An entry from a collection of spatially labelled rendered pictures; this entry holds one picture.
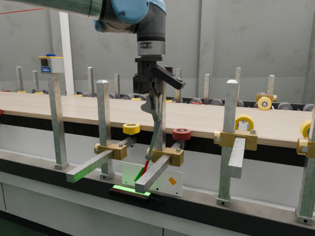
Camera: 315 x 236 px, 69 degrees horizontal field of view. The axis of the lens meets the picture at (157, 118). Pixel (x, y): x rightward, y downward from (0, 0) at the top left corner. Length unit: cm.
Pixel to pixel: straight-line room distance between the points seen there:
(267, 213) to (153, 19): 73
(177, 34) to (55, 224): 401
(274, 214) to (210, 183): 32
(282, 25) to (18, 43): 534
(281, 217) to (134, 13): 76
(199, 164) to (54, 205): 105
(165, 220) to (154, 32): 73
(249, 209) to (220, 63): 451
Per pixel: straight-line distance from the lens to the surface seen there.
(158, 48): 73
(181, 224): 103
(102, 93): 95
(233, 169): 57
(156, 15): 74
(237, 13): 550
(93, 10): 57
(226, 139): 80
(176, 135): 99
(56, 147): 119
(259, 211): 91
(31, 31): 479
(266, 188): 111
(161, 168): 78
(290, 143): 103
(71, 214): 168
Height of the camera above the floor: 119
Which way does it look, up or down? 13 degrees down
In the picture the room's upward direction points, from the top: straight up
